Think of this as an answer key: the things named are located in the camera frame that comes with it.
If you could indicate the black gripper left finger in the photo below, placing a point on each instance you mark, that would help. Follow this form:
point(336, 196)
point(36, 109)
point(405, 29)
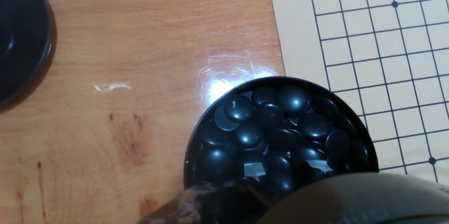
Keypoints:
point(254, 171)

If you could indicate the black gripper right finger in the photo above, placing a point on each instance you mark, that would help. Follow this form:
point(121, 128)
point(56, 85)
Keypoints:
point(317, 168)

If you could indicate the black round bowl lid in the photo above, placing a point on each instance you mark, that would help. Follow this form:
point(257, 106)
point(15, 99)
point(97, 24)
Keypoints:
point(21, 34)

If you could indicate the black bowl of go stones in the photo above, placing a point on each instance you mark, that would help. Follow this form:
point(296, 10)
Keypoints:
point(294, 101)

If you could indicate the beige go board mat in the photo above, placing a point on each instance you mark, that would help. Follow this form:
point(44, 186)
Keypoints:
point(350, 41)

